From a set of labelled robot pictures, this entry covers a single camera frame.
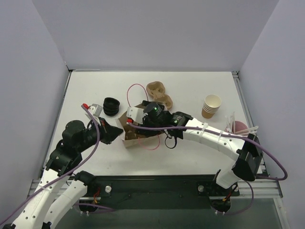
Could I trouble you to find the cream and pink paper bag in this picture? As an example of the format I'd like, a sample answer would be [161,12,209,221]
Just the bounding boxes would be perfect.
[116,112,161,151]

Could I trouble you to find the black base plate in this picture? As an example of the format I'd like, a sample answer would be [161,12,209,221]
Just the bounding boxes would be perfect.
[81,175,240,210]

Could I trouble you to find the purple cable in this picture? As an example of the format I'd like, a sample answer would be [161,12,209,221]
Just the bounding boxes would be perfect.
[128,121,288,217]
[0,104,117,227]

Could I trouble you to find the stack of brown paper cups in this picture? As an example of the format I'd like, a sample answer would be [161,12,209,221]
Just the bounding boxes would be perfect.
[202,94,222,119]

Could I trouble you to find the brown pulp cup carrier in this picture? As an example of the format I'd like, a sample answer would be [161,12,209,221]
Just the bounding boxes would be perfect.
[146,81,173,110]

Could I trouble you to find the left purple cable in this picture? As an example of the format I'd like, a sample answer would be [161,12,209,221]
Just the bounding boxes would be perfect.
[0,104,117,227]

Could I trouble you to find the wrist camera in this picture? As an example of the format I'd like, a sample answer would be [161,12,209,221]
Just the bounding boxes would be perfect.
[81,104,103,124]
[126,107,145,125]

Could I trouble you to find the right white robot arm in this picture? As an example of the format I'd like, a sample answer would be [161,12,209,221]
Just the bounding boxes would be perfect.
[140,100,263,195]

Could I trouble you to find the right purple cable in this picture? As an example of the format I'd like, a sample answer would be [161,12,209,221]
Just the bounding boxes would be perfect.
[128,121,288,217]

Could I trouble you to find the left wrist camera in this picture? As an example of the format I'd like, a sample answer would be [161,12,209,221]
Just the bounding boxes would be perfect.
[81,104,103,124]

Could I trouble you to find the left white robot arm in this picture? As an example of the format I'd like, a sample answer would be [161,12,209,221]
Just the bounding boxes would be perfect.
[2,117,123,229]

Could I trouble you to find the aluminium frame rail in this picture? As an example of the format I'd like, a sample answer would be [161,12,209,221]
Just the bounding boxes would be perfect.
[232,71,283,198]

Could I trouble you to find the stack of black lids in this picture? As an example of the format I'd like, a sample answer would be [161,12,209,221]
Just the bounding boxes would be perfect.
[103,97,120,116]

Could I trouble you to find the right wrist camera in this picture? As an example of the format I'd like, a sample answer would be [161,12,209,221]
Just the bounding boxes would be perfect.
[126,107,145,125]

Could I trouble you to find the pink cup with straws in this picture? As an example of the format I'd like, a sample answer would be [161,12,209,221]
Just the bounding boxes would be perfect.
[224,112,259,136]

